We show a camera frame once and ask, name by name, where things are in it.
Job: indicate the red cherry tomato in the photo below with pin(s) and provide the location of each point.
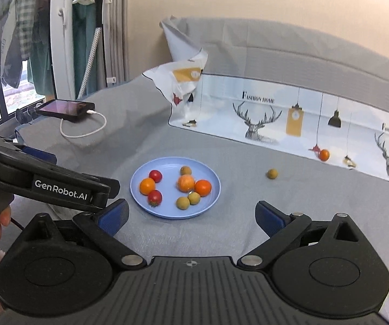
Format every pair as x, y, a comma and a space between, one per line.
156, 175
154, 198

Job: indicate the black smartphone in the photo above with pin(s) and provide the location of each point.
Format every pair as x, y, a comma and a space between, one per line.
71, 110

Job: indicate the garment steamer pole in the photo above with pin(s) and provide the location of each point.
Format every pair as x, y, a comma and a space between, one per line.
89, 46

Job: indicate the mandarin orange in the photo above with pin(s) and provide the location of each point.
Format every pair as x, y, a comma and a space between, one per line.
324, 155
203, 187

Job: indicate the bare orange kumquat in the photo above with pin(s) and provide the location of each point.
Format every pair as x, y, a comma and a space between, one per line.
146, 186

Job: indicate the white door frame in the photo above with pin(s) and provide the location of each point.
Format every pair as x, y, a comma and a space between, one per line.
62, 51

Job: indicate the yellow green longan fruit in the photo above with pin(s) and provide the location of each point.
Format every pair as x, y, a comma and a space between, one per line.
272, 174

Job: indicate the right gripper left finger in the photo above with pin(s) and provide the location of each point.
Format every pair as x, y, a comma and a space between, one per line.
59, 267

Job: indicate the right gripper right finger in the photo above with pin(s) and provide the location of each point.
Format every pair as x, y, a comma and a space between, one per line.
328, 269

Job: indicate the hanging plaid clothes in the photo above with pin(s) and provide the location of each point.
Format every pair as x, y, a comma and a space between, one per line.
25, 37

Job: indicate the blue plastic plate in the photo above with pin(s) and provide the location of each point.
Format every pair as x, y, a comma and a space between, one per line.
170, 167

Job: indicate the small tan longan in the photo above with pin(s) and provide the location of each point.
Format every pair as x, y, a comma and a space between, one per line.
183, 203

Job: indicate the deer print white cloth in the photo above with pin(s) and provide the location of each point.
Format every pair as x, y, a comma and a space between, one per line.
279, 86

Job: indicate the plastic orange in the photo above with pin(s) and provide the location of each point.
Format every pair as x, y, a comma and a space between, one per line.
185, 183

